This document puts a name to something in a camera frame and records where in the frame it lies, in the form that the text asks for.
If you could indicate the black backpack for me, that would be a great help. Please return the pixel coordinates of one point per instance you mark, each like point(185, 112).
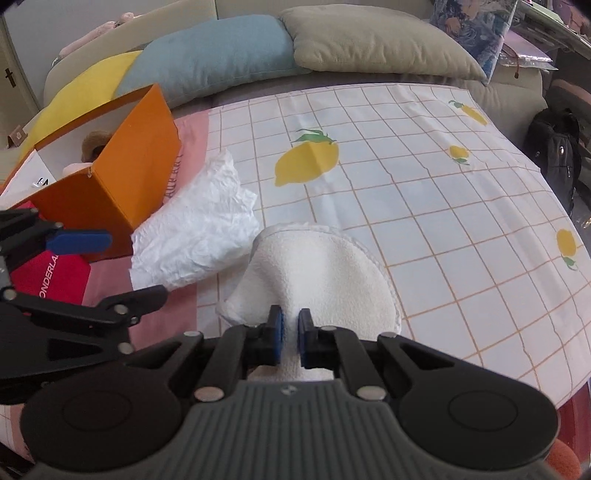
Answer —
point(556, 152)

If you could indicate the lemon print checked sheet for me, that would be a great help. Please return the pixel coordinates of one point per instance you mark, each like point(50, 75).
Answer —
point(415, 207)

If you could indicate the pink cloth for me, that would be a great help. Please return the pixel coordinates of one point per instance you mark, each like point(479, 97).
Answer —
point(194, 134)

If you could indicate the floral pillow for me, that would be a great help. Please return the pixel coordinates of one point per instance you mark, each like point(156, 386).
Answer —
point(475, 27)

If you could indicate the pink plush toy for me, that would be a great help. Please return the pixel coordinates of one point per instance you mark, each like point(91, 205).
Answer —
point(92, 34)

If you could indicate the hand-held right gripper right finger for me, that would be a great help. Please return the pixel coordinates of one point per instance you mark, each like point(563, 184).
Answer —
point(302, 332)

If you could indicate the red box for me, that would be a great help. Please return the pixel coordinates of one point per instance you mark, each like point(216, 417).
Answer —
point(60, 277)

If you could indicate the beige pillow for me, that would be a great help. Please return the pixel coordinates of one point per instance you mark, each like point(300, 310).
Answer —
point(378, 41)

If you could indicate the brown fleece towel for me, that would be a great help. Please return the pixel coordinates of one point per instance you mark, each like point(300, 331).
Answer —
point(97, 143)

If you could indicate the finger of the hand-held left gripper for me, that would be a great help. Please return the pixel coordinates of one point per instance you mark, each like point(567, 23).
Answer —
point(83, 242)
point(115, 302)

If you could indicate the white bag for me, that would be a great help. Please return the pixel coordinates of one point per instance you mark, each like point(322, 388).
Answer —
point(198, 230)

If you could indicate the white round fleece cloth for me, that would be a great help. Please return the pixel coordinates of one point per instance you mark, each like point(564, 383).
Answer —
point(323, 272)

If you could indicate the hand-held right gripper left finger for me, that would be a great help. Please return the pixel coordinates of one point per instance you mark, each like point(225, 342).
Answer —
point(276, 332)

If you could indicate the orange fuzzy item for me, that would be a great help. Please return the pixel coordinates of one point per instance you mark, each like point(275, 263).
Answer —
point(563, 459)

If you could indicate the blue pillow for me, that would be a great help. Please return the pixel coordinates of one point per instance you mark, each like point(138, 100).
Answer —
point(212, 55)

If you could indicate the yellow pillow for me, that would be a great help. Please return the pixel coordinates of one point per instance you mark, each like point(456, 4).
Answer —
point(78, 92)

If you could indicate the orange cardboard box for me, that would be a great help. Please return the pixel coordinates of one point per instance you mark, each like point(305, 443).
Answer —
point(138, 161)

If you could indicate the brown wall fitting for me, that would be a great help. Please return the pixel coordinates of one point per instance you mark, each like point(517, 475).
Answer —
point(16, 136)

